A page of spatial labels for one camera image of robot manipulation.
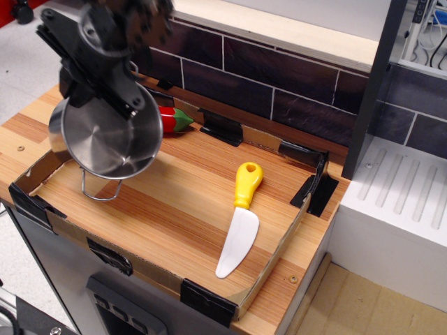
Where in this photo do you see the white ridged drainboard sink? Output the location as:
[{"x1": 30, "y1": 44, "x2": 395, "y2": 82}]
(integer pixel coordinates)
[{"x1": 337, "y1": 135, "x2": 447, "y2": 252}]

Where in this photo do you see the dark grey cabinet post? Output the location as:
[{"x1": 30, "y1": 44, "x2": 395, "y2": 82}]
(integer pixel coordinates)
[{"x1": 342, "y1": 0, "x2": 408, "y2": 179}]

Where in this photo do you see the stainless steel pot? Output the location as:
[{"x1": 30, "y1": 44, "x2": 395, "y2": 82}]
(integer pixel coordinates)
[{"x1": 49, "y1": 84, "x2": 163, "y2": 183}]

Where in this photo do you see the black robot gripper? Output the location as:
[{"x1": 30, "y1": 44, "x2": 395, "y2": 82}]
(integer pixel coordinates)
[{"x1": 37, "y1": 5, "x2": 145, "y2": 119}]

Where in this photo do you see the white power strip with cables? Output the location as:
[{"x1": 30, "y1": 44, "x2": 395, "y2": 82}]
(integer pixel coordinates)
[{"x1": 400, "y1": 1, "x2": 446, "y2": 73}]

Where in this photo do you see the yellow handled white toy knife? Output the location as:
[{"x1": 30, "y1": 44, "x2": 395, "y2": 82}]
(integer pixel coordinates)
[{"x1": 215, "y1": 162, "x2": 263, "y2": 279}]

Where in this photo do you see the grey oven control panel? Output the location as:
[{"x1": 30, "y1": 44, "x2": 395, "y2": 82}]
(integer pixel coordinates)
[{"x1": 86, "y1": 276, "x2": 168, "y2": 335}]

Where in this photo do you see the cardboard fence with black tape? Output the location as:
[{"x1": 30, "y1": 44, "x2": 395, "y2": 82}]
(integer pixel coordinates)
[{"x1": 1, "y1": 88, "x2": 349, "y2": 334}]

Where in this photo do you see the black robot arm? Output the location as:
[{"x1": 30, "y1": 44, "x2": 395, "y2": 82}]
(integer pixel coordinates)
[{"x1": 37, "y1": 1, "x2": 173, "y2": 118}]

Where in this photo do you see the black caster wheel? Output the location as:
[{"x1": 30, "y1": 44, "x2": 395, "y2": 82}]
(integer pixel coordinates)
[{"x1": 10, "y1": 0, "x2": 34, "y2": 25}]

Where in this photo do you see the red green toy pepper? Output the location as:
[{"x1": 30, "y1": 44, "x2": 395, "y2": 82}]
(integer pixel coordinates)
[{"x1": 159, "y1": 106, "x2": 193, "y2": 133}]

